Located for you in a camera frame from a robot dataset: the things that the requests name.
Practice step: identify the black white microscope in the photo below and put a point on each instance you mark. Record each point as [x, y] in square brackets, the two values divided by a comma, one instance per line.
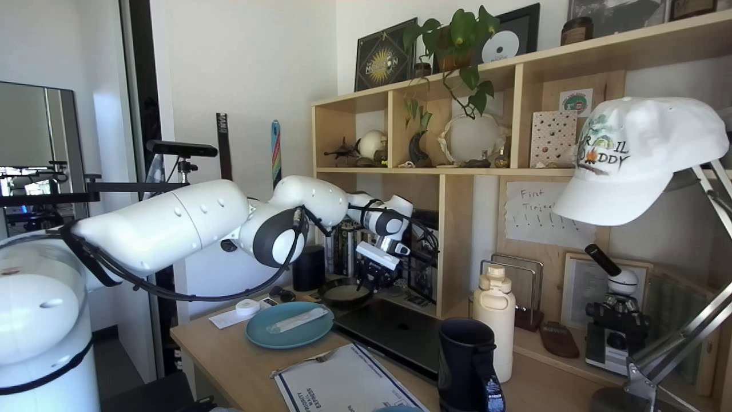
[617, 328]

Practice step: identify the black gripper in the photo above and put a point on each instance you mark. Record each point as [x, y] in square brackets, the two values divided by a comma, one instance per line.
[376, 269]

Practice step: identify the grey laptop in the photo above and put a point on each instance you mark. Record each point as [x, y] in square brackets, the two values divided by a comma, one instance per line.
[399, 332]

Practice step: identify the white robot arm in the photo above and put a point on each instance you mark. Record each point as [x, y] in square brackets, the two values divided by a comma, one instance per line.
[47, 348]

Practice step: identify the black mug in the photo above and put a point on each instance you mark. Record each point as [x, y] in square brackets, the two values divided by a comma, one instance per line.
[468, 379]

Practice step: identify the white insured envelope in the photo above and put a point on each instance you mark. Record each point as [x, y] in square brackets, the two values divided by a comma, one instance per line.
[344, 381]

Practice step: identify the wooden shelf unit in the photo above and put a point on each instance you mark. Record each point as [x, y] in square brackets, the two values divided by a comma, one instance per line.
[387, 140]

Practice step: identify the cream water bottle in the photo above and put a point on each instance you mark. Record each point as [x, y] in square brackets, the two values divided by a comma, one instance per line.
[495, 306]

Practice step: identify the black bowl beige inside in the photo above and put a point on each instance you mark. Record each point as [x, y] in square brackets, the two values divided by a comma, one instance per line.
[347, 297]

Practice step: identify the green potted plant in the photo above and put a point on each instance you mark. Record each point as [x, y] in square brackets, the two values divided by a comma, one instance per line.
[454, 50]

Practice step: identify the black framed picture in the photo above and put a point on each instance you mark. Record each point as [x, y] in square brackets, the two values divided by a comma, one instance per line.
[386, 59]

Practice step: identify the white baseball cap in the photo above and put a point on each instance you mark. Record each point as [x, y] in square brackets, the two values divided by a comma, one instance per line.
[629, 149]

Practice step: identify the green plate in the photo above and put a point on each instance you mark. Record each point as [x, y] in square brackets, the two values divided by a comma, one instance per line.
[306, 335]

